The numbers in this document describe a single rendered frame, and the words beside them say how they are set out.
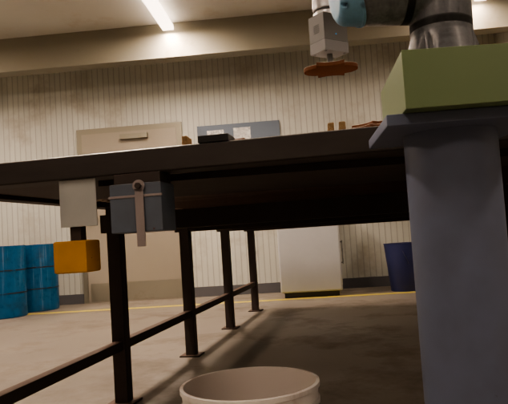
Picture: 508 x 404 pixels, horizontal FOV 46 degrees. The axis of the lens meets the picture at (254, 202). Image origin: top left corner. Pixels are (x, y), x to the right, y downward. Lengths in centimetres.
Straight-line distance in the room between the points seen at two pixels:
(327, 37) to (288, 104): 576
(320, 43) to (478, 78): 70
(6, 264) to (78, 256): 529
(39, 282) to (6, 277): 56
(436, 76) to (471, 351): 47
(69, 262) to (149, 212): 24
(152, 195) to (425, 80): 73
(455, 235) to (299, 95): 641
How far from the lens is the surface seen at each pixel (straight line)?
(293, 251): 645
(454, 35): 117
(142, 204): 146
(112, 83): 784
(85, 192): 156
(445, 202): 109
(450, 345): 112
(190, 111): 752
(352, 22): 118
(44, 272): 725
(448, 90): 102
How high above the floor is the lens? 68
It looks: 3 degrees up
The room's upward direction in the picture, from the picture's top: 4 degrees counter-clockwise
